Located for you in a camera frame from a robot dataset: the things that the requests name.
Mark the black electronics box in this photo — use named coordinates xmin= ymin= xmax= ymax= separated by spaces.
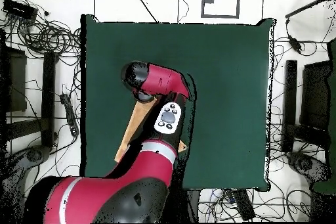
xmin=2 ymin=0 xmax=39 ymax=22

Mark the black power strip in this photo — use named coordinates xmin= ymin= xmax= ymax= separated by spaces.
xmin=59 ymin=93 xmax=80 ymax=137

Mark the tan terry towel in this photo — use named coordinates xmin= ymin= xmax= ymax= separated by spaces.
xmin=114 ymin=99 xmax=188 ymax=164

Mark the dark green table cloth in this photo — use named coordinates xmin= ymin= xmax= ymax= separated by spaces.
xmin=80 ymin=13 xmax=276 ymax=192

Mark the black power adapter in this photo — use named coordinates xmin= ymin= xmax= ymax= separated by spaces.
xmin=287 ymin=35 xmax=303 ymax=54

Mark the black tripod base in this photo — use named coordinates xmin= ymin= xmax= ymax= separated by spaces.
xmin=286 ymin=151 xmax=331 ymax=183
xmin=5 ymin=145 xmax=52 ymax=175

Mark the black stand frame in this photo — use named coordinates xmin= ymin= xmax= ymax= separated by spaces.
xmin=282 ymin=59 xmax=330 ymax=154
xmin=2 ymin=51 xmax=57 ymax=148

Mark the black flat panel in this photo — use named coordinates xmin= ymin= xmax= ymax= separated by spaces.
xmin=299 ymin=60 xmax=331 ymax=130
xmin=0 ymin=46 xmax=28 ymax=113

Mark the black pole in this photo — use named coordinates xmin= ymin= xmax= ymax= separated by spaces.
xmin=285 ymin=0 xmax=336 ymax=20

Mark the black oblong box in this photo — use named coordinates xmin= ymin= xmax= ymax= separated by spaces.
xmin=233 ymin=189 xmax=256 ymax=221

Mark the tangled black cable bundle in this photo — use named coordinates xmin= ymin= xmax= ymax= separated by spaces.
xmin=15 ymin=16 xmax=82 ymax=59

